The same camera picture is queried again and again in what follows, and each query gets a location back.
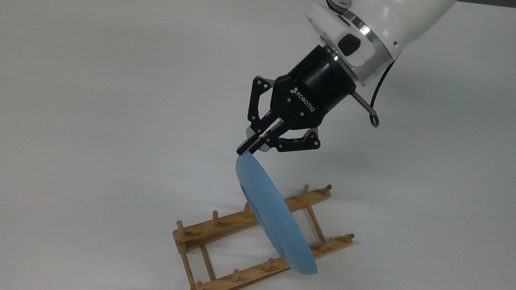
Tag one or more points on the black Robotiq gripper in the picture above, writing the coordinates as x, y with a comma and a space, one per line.
317, 85

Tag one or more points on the blue round plate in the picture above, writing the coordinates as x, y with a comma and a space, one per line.
273, 218

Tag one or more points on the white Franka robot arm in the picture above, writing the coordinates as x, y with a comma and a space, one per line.
387, 16

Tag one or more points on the wooden plate rack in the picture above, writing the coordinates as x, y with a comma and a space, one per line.
225, 234

